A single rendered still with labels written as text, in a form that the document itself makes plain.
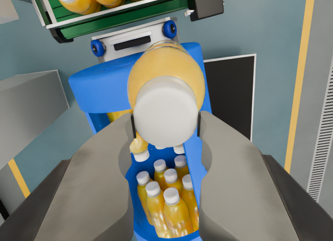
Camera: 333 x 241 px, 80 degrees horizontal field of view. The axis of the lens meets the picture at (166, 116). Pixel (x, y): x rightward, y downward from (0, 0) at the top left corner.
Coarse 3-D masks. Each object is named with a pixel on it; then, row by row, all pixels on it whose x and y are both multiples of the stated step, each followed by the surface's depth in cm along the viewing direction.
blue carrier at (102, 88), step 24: (192, 48) 36; (96, 72) 34; (120, 72) 31; (96, 96) 33; (120, 96) 32; (96, 120) 49; (192, 144) 38; (144, 168) 67; (192, 168) 40; (144, 216) 68; (144, 240) 49; (168, 240) 47; (192, 240) 46
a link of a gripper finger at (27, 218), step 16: (64, 160) 8; (48, 176) 8; (32, 192) 7; (48, 192) 7; (16, 208) 7; (32, 208) 7; (48, 208) 7; (16, 224) 6; (32, 224) 6; (0, 240) 6; (16, 240) 6; (32, 240) 6
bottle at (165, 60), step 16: (160, 48) 16; (176, 48) 17; (144, 64) 14; (160, 64) 14; (176, 64) 14; (192, 64) 15; (128, 80) 16; (144, 80) 14; (160, 80) 13; (176, 80) 13; (192, 80) 14; (128, 96) 15
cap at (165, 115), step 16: (144, 96) 11; (160, 96) 11; (176, 96) 11; (192, 96) 12; (144, 112) 11; (160, 112) 11; (176, 112) 11; (192, 112) 11; (144, 128) 12; (160, 128) 12; (176, 128) 12; (192, 128) 12; (160, 144) 12; (176, 144) 12
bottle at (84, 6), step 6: (60, 0) 41; (72, 0) 41; (78, 0) 42; (84, 0) 43; (90, 0) 45; (66, 6) 43; (72, 6) 42; (78, 6) 43; (84, 6) 44; (90, 6) 47; (96, 6) 51; (78, 12) 46; (84, 12) 48; (90, 12) 50
